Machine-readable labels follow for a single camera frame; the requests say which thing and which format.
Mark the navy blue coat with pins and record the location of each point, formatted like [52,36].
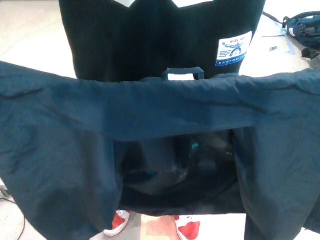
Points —
[150,107]

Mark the person's right red white sneaker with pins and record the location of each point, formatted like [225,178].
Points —
[117,223]

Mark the person's red white sneaker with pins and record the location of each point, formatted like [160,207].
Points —
[189,228]
[117,223]

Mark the person's left red white sneaker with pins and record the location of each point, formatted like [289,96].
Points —
[189,228]

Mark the orange floor marker sheet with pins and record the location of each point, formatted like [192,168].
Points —
[157,228]

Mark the small black floor item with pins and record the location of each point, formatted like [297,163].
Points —
[273,49]

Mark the black floor object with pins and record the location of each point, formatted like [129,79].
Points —
[311,53]

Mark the navy blue bag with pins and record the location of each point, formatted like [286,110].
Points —
[306,30]

